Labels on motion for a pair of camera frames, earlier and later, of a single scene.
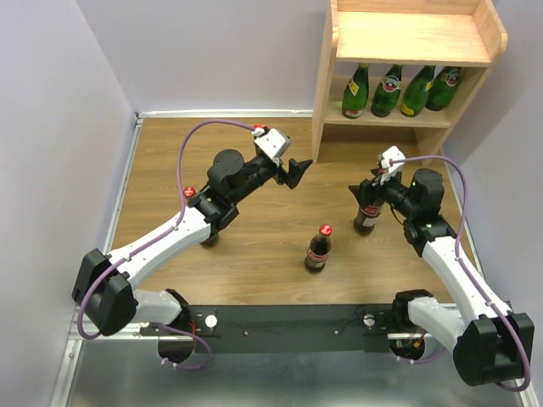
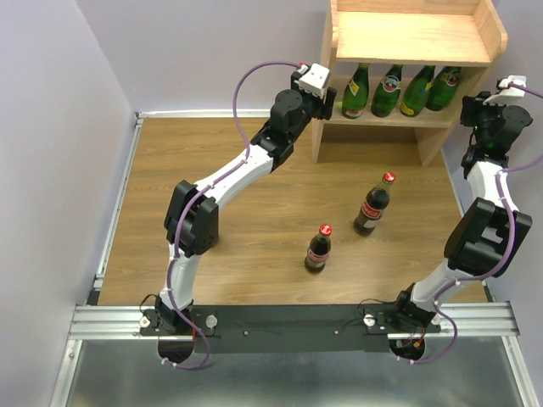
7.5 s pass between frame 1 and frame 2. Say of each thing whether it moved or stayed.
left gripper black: moved
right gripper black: moved
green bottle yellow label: stayed
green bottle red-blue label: stayed
